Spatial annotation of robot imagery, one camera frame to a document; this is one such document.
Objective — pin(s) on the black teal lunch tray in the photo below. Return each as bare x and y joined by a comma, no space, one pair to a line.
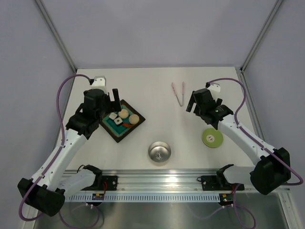
119,129

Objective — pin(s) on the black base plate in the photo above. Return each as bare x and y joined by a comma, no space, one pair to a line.
109,183
211,183

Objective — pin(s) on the white slotted cable duct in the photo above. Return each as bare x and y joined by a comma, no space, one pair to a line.
145,197

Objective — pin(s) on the left aluminium frame post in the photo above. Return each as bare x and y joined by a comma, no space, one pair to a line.
52,28

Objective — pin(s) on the beige bun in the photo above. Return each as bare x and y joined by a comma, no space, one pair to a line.
134,119
123,114

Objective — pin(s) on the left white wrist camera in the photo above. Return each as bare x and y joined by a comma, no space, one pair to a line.
99,82

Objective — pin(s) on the steel round bowl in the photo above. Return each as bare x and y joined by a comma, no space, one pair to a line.
159,152

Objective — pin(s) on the green round lid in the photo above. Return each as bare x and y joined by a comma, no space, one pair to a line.
212,138

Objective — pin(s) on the sushi roll piece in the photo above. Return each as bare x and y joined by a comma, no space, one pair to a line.
118,121

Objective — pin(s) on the aluminium frame post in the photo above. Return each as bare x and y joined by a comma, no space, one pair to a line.
262,33
52,28

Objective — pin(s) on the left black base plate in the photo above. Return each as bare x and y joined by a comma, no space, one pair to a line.
109,183

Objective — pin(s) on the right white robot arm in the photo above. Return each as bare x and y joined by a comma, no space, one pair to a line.
270,167

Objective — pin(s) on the aluminium mounting rail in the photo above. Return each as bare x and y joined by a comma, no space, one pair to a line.
159,180

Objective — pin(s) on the beige bun right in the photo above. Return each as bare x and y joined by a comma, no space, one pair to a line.
134,119

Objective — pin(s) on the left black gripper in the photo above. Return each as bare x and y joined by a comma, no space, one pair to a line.
112,105

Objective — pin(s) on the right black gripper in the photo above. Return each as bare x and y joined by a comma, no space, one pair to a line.
192,101

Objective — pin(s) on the right aluminium frame post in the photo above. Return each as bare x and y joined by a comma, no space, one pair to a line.
262,33

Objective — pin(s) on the beige bun left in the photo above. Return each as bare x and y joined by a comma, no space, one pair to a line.
123,114

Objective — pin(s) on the orange shrimp piece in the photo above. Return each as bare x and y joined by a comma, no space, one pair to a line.
126,125

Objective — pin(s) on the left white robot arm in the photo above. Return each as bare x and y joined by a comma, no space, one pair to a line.
45,190

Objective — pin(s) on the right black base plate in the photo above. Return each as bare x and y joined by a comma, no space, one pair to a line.
211,183

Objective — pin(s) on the white rice triangle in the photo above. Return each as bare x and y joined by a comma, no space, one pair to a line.
113,116

